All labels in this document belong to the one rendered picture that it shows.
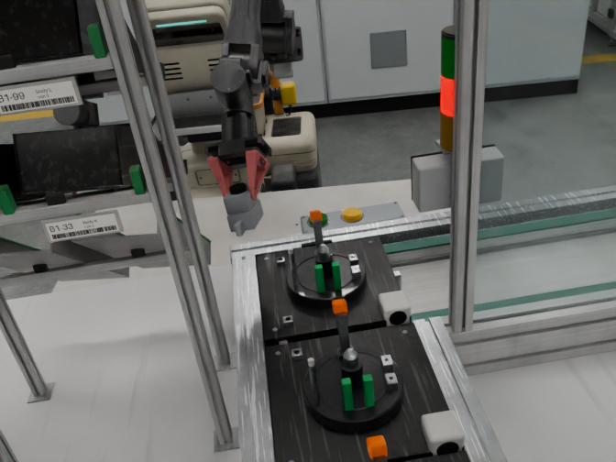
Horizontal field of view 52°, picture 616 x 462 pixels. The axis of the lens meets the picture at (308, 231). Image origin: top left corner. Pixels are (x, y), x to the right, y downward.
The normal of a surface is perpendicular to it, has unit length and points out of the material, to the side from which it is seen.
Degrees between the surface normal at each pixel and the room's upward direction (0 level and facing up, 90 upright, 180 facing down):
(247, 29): 53
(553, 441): 0
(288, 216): 0
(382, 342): 0
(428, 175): 90
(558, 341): 90
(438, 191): 90
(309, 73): 90
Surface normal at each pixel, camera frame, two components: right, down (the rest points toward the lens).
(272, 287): -0.11, -0.83
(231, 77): -0.05, -0.28
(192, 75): 0.01, 0.66
